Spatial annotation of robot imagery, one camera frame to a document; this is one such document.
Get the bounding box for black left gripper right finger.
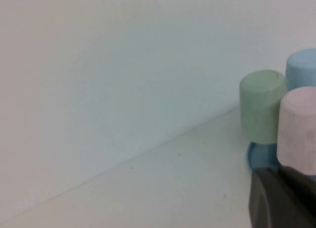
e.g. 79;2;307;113
278;165;316;211

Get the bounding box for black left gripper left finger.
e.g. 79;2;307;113
248;167;316;228

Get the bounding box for pink plastic cup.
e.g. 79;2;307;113
276;86;316;176

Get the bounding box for blue cup stand white caps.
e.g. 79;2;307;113
246;140;316;182

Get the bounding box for green plastic cup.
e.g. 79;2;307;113
238;69;289;145

